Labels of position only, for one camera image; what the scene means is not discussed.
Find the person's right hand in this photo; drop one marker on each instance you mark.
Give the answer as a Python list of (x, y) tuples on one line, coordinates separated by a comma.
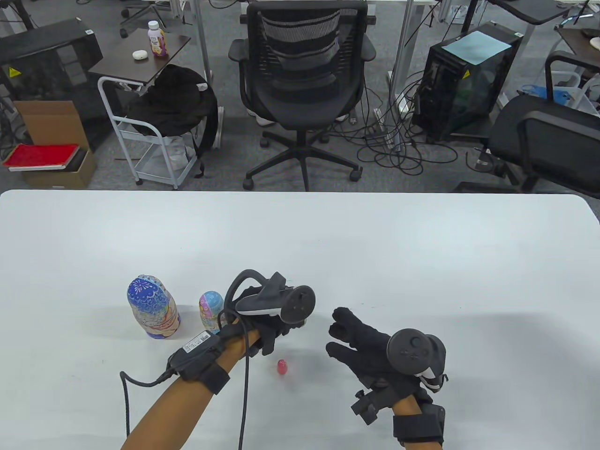
[(365, 347)]

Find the person's left hand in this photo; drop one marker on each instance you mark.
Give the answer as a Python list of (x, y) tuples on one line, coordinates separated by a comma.
[(267, 328)]

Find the smallest red Russian doll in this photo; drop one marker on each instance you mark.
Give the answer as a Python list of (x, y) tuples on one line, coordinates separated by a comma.
[(282, 368)]

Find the large cream Russian doll bottom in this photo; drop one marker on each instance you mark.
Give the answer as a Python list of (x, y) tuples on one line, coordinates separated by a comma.
[(159, 326)]

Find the large blue Russian doll top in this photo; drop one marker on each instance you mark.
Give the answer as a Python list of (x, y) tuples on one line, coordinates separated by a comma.
[(147, 293)]

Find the person's right forearm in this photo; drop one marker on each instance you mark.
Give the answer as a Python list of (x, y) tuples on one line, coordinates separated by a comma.
[(404, 407)]

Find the person's left forearm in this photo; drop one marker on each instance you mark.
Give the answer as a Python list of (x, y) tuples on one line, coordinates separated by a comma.
[(173, 412)]

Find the black VR controller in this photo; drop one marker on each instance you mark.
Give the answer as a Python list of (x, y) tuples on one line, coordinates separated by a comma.
[(410, 349), (295, 304)]

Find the white metal rolling cart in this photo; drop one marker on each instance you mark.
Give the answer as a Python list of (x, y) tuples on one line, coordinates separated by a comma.
[(161, 174)]

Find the white shoe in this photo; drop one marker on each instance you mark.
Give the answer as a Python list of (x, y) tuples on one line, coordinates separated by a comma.
[(265, 119)]

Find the white power strip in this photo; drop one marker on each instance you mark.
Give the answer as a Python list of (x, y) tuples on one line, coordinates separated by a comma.
[(393, 136)]

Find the black mesh office chair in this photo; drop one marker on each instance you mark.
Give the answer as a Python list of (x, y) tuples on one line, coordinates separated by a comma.
[(300, 93)]

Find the black bag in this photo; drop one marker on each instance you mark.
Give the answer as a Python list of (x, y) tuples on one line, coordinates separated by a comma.
[(173, 103)]

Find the black glass computer tower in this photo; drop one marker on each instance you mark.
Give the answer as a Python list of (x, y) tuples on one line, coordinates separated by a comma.
[(459, 98)]

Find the black padded office chair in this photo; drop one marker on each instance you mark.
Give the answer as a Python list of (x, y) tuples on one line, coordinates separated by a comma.
[(539, 136)]

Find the red notebook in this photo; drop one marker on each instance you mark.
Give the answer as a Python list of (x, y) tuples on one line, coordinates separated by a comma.
[(40, 155)]

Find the white metal desk leg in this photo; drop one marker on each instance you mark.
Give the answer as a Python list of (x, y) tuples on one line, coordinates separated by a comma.
[(204, 42), (404, 47)]

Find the open cardboard box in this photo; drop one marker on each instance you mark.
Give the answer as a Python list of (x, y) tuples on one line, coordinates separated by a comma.
[(51, 122)]

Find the small white oval object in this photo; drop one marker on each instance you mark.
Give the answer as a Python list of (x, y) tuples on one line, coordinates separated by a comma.
[(139, 55)]

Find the dark brown side table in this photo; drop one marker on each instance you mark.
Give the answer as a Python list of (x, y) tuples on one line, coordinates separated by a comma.
[(122, 63)]

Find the purple drink bottle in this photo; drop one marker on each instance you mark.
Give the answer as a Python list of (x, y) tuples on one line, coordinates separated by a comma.
[(158, 42)]

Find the blue plastic bag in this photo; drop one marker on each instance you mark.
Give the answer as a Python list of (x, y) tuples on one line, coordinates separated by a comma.
[(553, 93)]

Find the light blue paper sheet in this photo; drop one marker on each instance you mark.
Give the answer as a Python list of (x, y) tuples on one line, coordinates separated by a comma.
[(476, 47)]

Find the black chair base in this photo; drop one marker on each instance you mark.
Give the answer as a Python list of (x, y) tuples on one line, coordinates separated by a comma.
[(140, 11)]

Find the black cabinet with warning sticker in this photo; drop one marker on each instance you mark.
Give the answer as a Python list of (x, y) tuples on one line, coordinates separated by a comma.
[(47, 56)]

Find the black desk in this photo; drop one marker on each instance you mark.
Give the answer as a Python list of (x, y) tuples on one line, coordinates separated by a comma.
[(529, 9)]

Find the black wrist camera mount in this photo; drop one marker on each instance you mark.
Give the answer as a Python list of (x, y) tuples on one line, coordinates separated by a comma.
[(368, 408), (269, 342)]

